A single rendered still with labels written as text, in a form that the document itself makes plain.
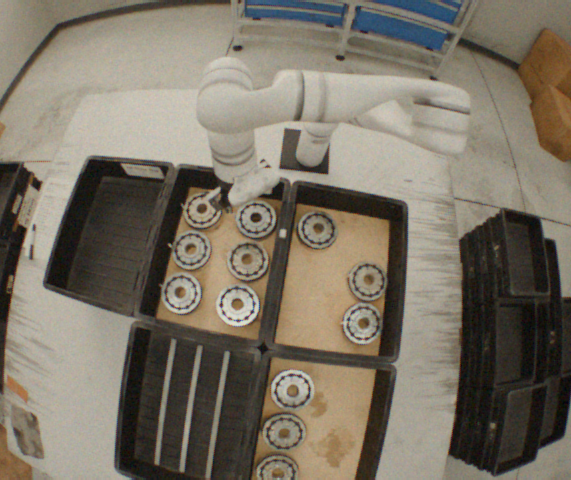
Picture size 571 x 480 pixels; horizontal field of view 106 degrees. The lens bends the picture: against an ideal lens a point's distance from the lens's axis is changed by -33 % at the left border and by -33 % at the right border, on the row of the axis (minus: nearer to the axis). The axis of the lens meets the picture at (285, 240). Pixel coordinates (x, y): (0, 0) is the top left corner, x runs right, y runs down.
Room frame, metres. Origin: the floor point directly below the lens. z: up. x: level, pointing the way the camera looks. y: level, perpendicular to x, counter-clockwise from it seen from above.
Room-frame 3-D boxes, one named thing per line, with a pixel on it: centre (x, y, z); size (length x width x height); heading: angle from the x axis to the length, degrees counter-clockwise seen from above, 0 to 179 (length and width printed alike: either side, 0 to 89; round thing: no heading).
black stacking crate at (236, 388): (-0.21, 0.16, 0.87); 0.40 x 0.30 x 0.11; 179
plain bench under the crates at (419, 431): (0.11, 0.19, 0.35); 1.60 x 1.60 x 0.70; 3
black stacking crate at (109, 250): (0.19, 0.46, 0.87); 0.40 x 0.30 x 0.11; 179
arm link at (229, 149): (0.29, 0.10, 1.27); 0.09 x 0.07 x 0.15; 13
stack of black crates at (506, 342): (0.08, -1.12, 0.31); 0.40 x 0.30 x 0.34; 3
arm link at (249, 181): (0.27, 0.09, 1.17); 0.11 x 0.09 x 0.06; 44
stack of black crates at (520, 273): (0.48, -1.09, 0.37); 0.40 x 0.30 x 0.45; 3
